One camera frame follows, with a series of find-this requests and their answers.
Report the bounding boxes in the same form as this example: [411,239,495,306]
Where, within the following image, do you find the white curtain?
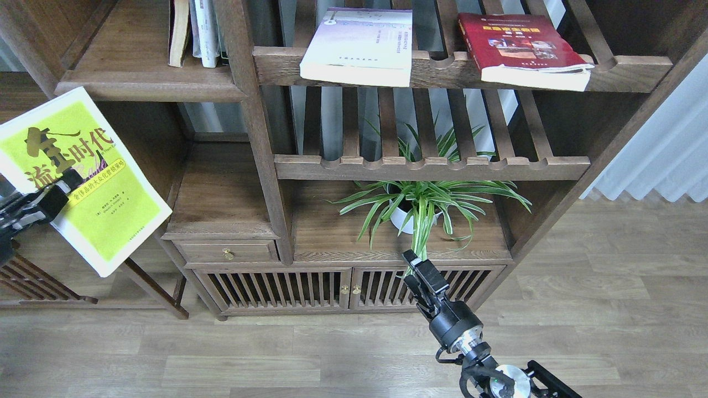
[581,57,707,202]

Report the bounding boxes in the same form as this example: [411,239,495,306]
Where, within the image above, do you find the white lavender paperback book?
[299,7,413,87]

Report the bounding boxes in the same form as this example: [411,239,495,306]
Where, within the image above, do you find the red paperback book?
[458,13,594,92]

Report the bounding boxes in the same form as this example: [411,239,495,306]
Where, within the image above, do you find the green spider plant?
[326,113,533,300]

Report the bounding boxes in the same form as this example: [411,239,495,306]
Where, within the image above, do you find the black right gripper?
[402,250,483,354]

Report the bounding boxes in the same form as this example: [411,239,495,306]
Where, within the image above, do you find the brass drawer knob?
[222,248,235,260]

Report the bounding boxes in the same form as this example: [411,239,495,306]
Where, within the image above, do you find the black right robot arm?
[402,250,579,397]

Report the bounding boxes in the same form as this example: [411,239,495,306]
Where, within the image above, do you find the white upright book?
[189,1,221,68]

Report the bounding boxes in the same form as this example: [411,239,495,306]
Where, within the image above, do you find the dark green upright book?
[216,22,230,65]

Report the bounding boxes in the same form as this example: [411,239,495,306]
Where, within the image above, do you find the yellow green paperback book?
[1,87,170,277]

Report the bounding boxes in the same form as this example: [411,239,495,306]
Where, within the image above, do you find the white plant pot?
[390,199,442,234]

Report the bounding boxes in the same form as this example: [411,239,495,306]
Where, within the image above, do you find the tan upright book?
[168,1,191,67]

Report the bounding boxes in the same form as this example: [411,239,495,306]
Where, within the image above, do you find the dark wooden bookshelf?
[2,1,706,320]

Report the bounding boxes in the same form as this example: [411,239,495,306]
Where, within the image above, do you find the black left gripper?
[1,168,84,265]

